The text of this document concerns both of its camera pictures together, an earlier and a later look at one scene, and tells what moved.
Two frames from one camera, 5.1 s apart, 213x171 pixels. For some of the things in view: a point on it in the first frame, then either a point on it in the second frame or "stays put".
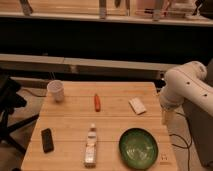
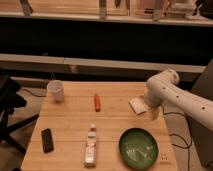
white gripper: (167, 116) to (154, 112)
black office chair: (10, 100) stays put
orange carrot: (97, 103) stays put
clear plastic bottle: (90, 160) stays put
